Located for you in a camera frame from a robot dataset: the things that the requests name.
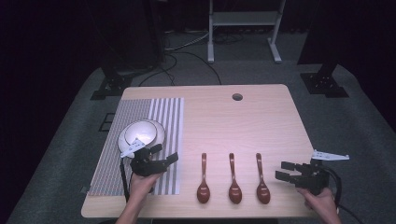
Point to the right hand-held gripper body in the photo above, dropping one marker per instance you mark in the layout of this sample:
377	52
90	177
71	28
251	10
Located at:
314	179

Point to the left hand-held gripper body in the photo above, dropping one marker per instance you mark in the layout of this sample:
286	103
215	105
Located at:
146	166

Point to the white bowl with dark rim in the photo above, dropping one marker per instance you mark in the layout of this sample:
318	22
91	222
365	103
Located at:
140	132

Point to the person's left hand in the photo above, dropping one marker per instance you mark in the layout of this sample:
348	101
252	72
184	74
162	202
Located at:
141	186

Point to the person's right hand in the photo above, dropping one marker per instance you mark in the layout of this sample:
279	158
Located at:
320	200

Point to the reddish brown spoon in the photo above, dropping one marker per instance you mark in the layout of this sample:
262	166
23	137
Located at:
203	189
235	191
263	191

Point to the striped grey placemat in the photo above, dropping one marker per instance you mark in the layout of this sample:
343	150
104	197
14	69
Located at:
130	110

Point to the black stand base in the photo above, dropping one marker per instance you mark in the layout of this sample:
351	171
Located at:
323	82
112	85

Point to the black floor frame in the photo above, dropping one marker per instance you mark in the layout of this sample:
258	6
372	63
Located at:
107	122

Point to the white metal stand frame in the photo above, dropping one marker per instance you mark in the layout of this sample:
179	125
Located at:
244	18

